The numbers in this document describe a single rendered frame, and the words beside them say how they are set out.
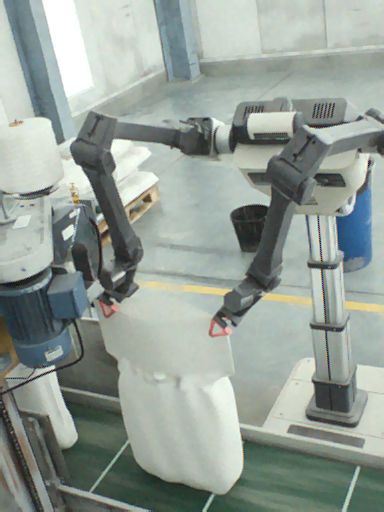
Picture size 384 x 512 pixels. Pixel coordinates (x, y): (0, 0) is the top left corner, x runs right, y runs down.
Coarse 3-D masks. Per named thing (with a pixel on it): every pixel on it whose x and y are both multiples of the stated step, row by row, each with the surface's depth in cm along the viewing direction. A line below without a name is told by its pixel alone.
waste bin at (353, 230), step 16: (368, 160) 395; (368, 176) 381; (368, 192) 388; (368, 208) 392; (336, 224) 389; (352, 224) 389; (368, 224) 397; (352, 240) 394; (368, 240) 402; (352, 256) 400; (368, 256) 407
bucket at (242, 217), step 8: (240, 208) 461; (248, 208) 462; (256, 208) 461; (264, 208) 457; (232, 216) 455; (240, 216) 462; (248, 216) 464; (256, 216) 463; (264, 216) 459; (240, 224) 440; (248, 224) 437; (256, 224) 438; (264, 224) 441; (240, 232) 445; (248, 232) 442; (256, 232) 442; (240, 240) 451; (248, 240) 446; (256, 240) 445; (240, 248) 459; (248, 248) 450; (256, 248) 449
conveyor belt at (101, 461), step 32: (96, 416) 260; (96, 448) 243; (128, 448) 240; (256, 448) 230; (96, 480) 228; (128, 480) 226; (160, 480) 223; (256, 480) 216; (288, 480) 214; (320, 480) 212; (352, 480) 210
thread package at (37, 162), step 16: (0, 128) 160; (16, 128) 158; (32, 128) 156; (48, 128) 160; (0, 144) 156; (16, 144) 155; (32, 144) 156; (48, 144) 160; (0, 160) 158; (16, 160) 157; (32, 160) 158; (48, 160) 160; (0, 176) 161; (16, 176) 159; (32, 176) 159; (48, 176) 161; (16, 192) 161
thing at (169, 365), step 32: (128, 320) 196; (160, 320) 207; (192, 320) 187; (224, 320) 185; (128, 352) 207; (160, 352) 194; (192, 352) 192; (224, 352) 190; (128, 384) 208; (160, 384) 201; (192, 384) 196; (224, 384) 200; (128, 416) 216; (160, 416) 205; (192, 416) 198; (224, 416) 199; (160, 448) 214; (192, 448) 206; (224, 448) 203; (192, 480) 214; (224, 480) 208
